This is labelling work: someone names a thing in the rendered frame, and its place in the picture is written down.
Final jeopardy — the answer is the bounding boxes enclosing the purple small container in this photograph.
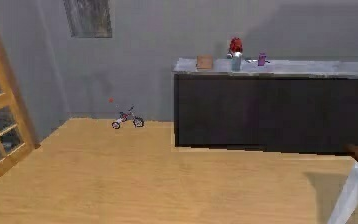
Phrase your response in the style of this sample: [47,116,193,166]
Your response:
[257,52,271,67]

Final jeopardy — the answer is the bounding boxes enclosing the small red toy bicycle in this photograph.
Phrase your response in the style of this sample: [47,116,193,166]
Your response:
[108,97,145,130]

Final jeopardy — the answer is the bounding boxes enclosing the brown cardboard box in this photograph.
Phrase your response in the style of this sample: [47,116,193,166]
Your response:
[196,54,214,71]

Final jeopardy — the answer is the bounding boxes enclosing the red flowers in grey vase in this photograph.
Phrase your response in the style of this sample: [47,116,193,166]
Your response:
[226,36,244,72]

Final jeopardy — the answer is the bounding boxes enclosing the dark cabinet with grey top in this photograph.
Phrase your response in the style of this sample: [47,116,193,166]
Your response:
[171,57,358,155]

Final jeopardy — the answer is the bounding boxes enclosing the wooden glass-paned door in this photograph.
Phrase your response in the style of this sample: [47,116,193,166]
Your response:
[0,7,41,186]

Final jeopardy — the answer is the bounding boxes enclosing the grey framed wall picture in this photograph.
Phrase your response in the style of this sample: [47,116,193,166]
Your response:
[62,0,114,39]

